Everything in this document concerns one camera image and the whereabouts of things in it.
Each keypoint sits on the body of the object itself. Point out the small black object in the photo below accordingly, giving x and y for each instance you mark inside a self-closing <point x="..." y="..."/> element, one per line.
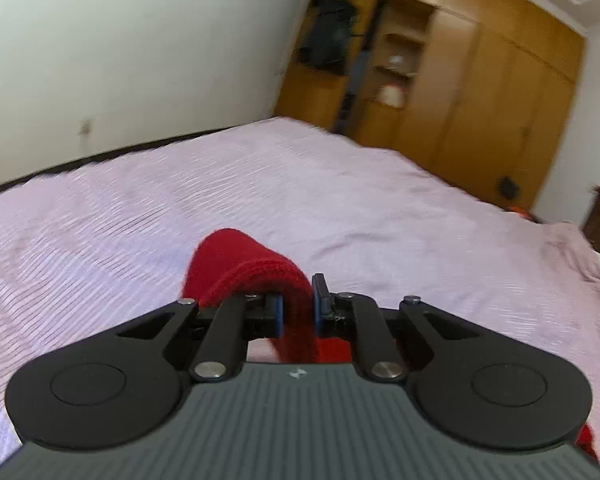
<point x="507" y="187"/>

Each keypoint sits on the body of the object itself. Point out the wooden wardrobe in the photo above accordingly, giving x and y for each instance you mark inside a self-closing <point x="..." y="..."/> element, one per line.
<point x="480" y="85"/>

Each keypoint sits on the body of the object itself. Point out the bed with pink checked sheet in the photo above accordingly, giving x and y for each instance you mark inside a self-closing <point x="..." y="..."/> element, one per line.
<point x="130" y="210"/>

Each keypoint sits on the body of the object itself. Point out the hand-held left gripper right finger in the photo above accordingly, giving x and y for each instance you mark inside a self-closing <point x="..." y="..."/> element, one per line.
<point x="321" y="305"/>

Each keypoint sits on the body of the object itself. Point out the red knitted sweater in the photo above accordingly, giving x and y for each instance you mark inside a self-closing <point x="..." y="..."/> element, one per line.
<point x="240" y="270"/>

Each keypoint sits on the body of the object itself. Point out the orange red object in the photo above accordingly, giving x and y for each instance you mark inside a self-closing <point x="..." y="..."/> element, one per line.
<point x="522" y="213"/>

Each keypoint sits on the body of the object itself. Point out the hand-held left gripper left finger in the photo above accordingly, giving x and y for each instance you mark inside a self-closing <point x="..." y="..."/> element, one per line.
<point x="275" y="312"/>

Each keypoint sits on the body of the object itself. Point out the small white box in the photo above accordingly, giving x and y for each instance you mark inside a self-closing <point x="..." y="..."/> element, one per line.
<point x="392" y="95"/>

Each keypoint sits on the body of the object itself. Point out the black bag in wardrobe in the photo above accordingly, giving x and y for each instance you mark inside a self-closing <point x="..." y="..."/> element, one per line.
<point x="330" y="30"/>

